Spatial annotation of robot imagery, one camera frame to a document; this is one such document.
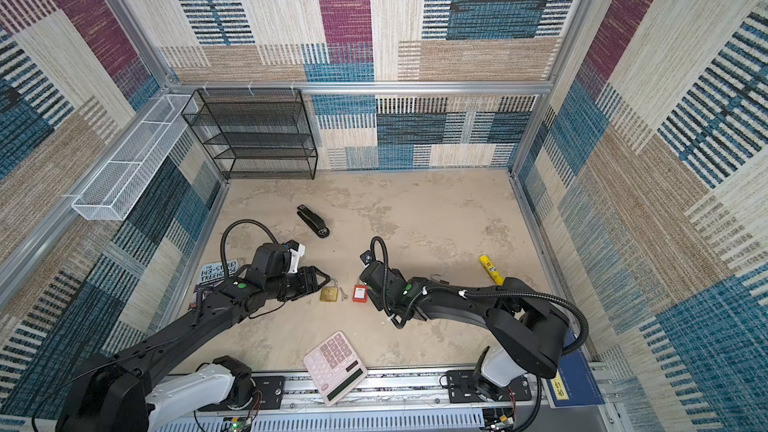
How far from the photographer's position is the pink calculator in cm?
73

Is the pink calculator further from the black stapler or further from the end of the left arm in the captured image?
the black stapler

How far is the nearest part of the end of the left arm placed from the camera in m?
0.72

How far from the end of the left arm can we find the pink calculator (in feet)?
0.56
